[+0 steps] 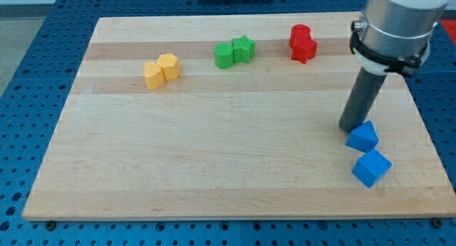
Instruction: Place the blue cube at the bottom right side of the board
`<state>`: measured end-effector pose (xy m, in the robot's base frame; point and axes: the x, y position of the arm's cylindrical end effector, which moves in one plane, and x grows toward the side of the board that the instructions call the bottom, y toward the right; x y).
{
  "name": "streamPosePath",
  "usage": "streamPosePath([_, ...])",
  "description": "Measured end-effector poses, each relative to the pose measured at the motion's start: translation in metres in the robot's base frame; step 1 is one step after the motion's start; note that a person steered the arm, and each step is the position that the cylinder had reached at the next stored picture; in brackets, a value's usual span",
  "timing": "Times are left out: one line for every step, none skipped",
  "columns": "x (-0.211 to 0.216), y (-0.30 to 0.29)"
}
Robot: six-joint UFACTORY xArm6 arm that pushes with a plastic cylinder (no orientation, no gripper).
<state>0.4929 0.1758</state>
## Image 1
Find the red cylinder block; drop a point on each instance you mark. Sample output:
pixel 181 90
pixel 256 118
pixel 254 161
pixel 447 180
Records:
pixel 300 34

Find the red star block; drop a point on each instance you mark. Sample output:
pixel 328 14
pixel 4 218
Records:
pixel 303 49

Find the yellow heart block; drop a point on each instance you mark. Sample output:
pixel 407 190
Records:
pixel 153 75

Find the yellow hexagon block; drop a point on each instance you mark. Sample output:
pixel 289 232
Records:
pixel 170 66

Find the blue triangular block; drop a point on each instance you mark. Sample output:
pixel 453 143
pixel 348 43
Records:
pixel 363 138

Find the green cylinder block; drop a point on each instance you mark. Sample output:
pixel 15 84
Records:
pixel 224 55

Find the blue cube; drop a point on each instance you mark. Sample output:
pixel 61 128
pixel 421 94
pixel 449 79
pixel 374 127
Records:
pixel 371 167

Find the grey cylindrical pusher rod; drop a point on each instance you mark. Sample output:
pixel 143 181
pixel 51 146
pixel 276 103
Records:
pixel 362 96

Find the wooden board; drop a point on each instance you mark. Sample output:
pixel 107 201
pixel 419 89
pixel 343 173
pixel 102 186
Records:
pixel 254 141

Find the green star block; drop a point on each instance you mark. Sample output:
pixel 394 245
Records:
pixel 244 49

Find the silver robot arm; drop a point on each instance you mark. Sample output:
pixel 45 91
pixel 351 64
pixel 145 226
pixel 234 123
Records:
pixel 393 36

